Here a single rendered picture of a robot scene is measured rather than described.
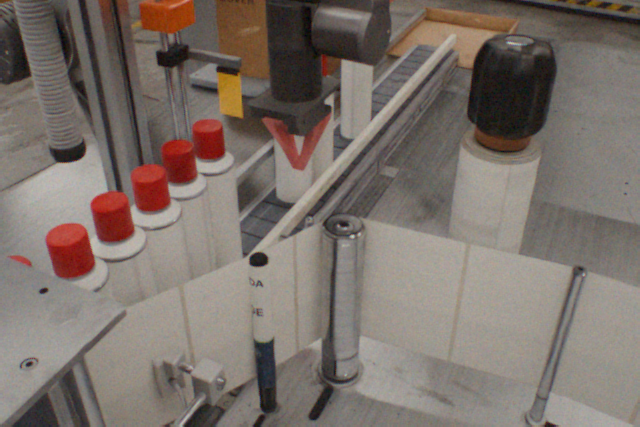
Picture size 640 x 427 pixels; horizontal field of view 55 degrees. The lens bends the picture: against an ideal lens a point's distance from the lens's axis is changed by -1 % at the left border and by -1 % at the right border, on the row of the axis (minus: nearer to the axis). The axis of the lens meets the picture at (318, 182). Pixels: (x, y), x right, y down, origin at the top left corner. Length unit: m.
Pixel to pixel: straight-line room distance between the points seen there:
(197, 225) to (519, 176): 0.34
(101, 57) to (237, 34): 0.67
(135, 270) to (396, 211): 0.43
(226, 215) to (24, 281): 0.34
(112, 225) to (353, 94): 0.56
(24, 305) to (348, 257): 0.27
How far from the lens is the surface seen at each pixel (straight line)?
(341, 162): 0.93
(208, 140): 0.66
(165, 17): 0.69
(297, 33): 0.63
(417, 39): 1.68
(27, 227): 1.03
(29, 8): 0.60
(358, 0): 0.60
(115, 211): 0.56
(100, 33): 0.71
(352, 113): 1.03
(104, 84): 0.74
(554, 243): 0.88
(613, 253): 0.89
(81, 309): 0.37
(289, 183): 0.87
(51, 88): 0.62
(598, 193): 1.11
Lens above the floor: 1.39
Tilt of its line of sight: 33 degrees down
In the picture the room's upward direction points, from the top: straight up
